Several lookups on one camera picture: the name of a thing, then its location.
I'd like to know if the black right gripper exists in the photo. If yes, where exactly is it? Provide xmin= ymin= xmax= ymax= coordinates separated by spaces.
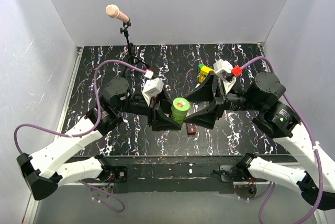
xmin=182 ymin=70 xmax=264 ymax=129

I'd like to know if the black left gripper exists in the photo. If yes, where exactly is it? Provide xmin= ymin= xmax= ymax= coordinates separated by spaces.
xmin=117 ymin=86 xmax=184 ymax=130

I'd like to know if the green lidded pill bottle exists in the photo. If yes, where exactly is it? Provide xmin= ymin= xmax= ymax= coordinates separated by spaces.
xmin=171 ymin=97 xmax=190 ymax=126

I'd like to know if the brown weekly pill organizer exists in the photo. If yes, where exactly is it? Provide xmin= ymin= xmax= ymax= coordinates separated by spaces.
xmin=186 ymin=123 xmax=197 ymax=135

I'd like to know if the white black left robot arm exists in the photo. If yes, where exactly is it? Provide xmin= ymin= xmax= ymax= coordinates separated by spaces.
xmin=17 ymin=77 xmax=181 ymax=200

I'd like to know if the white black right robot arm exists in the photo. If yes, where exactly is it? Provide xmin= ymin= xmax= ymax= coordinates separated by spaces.
xmin=184 ymin=72 xmax=334 ymax=210

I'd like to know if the yellow toy brick block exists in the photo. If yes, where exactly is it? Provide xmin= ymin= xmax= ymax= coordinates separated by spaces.
xmin=199 ymin=65 xmax=215 ymax=83

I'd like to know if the green toy brick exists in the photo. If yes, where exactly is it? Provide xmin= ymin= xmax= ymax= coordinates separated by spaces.
xmin=197 ymin=63 xmax=204 ymax=72

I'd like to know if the black microphone tripod stand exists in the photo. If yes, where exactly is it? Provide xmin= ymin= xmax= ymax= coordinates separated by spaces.
xmin=120 ymin=21 xmax=150 ymax=68

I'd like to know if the pink foam microphone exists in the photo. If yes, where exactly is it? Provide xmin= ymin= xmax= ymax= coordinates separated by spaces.
xmin=105 ymin=4 xmax=130 ymax=23

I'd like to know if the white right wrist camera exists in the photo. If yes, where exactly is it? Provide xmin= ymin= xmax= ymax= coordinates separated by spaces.
xmin=213 ymin=59 xmax=242 ymax=95

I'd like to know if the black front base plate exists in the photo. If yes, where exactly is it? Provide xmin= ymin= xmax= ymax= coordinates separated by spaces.
xmin=101 ymin=156 xmax=250 ymax=194

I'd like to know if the aluminium frame rail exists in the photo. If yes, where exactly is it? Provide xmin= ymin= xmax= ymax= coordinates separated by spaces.
xmin=22 ymin=47 xmax=84 ymax=223

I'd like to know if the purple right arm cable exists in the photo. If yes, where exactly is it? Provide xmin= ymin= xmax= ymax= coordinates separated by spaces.
xmin=239 ymin=56 xmax=325 ymax=224

